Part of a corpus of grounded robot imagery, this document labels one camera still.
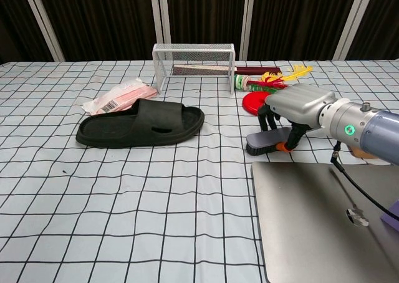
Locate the silver laptop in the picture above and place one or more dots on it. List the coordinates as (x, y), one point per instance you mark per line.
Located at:
(311, 217)

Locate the dark pleated curtain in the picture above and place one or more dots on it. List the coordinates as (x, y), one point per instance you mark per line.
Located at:
(109, 15)

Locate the beige folded fan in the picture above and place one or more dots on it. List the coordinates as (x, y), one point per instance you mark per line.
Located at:
(202, 69)

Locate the purple block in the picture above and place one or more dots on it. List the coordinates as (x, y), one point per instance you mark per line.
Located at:
(394, 223)

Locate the white frame post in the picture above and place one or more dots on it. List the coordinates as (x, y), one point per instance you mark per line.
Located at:
(350, 21)
(251, 15)
(159, 15)
(43, 21)

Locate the black rubber slide sandal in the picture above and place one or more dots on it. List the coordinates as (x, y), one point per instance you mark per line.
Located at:
(124, 133)

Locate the grey cleaning brush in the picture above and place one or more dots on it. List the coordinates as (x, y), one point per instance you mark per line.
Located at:
(265, 138)

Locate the pink packet with barcode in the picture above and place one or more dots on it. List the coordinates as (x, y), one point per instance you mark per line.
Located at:
(124, 93)

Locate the brown bottle with red label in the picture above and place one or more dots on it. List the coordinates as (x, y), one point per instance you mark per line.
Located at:
(358, 153)

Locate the dark red stick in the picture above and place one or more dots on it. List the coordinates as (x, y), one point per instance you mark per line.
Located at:
(258, 70)

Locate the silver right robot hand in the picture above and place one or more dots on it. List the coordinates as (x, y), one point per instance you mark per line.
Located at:
(299, 103)

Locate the red plastic disc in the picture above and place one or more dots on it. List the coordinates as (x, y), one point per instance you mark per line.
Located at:
(252, 103)

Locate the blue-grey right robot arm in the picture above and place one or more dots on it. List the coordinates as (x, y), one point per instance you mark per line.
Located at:
(368, 130)

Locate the white black-checked tablecloth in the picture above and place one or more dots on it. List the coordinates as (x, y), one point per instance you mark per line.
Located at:
(187, 202)

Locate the colourful feather shuttlecock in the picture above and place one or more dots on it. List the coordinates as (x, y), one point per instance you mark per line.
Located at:
(241, 83)

